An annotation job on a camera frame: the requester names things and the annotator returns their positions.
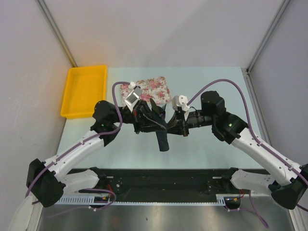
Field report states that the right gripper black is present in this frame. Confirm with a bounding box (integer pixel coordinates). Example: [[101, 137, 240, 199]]
[[165, 109, 214, 137]]

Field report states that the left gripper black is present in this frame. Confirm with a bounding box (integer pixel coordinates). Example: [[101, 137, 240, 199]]
[[112, 99, 167, 134]]

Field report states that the silver table knife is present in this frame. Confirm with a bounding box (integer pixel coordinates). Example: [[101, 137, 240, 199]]
[[150, 98, 160, 114]]

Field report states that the iridescent green fork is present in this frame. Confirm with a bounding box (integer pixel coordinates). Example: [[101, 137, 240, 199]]
[[159, 104, 167, 119]]

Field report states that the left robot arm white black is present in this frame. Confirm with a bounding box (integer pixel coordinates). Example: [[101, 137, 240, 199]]
[[26, 100, 169, 207]]

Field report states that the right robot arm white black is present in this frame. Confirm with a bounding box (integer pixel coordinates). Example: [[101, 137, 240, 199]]
[[168, 91, 308, 210]]

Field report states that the floral pattern tray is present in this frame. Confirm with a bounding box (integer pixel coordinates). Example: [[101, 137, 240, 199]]
[[134, 76, 172, 108]]

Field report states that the yellow plastic bin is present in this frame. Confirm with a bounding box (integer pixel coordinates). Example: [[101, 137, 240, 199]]
[[60, 65, 108, 119]]

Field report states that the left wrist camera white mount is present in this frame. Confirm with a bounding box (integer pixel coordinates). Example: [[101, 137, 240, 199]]
[[124, 82, 142, 112]]

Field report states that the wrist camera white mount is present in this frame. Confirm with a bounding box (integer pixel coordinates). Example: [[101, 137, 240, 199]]
[[124, 82, 142, 112], [171, 95, 190, 120]]

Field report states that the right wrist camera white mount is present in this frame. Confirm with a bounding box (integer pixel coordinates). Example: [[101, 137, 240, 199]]
[[171, 95, 190, 120]]

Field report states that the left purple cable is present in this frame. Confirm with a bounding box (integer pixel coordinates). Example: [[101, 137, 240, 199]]
[[25, 81, 130, 217]]

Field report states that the purple cable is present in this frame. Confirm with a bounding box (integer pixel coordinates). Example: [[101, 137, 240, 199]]
[[25, 81, 130, 217], [186, 78, 308, 228]]

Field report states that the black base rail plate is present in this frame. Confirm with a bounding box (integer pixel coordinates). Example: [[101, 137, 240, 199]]
[[64, 168, 275, 203]]

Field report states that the right aluminium frame post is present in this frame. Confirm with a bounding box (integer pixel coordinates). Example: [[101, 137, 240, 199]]
[[247, 0, 292, 73]]

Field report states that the aluminium frame post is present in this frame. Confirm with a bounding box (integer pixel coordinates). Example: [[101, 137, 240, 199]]
[[35, 0, 77, 67], [247, 0, 292, 73]]

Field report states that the white slotted cable duct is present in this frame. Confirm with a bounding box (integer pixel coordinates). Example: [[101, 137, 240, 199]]
[[56, 193, 225, 206]]

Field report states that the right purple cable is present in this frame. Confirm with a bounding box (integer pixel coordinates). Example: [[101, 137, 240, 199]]
[[186, 78, 308, 228]]

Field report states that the left aluminium frame post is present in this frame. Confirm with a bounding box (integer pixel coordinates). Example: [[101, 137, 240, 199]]
[[35, 0, 77, 67]]

